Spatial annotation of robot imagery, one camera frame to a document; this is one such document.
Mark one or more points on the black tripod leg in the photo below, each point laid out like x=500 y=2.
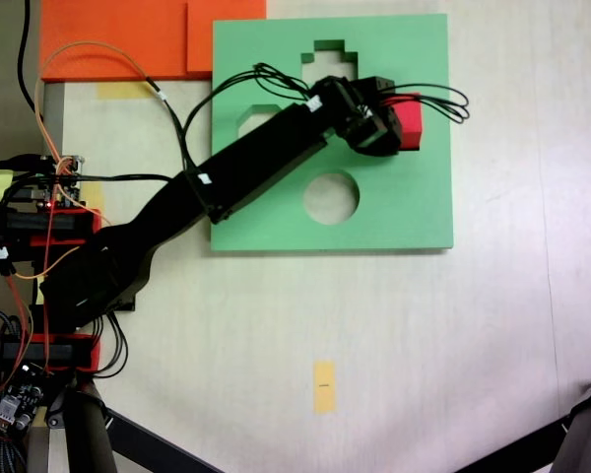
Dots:
x=586 y=433
x=86 y=433

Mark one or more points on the small power circuit board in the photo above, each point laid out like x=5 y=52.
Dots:
x=17 y=404

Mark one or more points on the green shape sorting board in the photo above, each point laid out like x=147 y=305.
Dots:
x=413 y=207

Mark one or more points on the red and black table clamp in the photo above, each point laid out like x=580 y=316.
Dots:
x=91 y=222
x=86 y=352

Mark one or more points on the yellow tape marker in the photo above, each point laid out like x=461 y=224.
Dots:
x=325 y=386

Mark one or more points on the red square block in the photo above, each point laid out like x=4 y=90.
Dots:
x=410 y=120

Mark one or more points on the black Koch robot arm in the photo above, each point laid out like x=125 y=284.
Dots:
x=256 y=157

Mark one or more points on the wide yellow tape strip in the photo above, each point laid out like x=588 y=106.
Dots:
x=123 y=90

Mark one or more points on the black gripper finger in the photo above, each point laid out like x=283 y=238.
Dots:
x=376 y=140
x=379 y=88

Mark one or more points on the orange flat block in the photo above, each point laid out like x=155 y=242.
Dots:
x=118 y=34

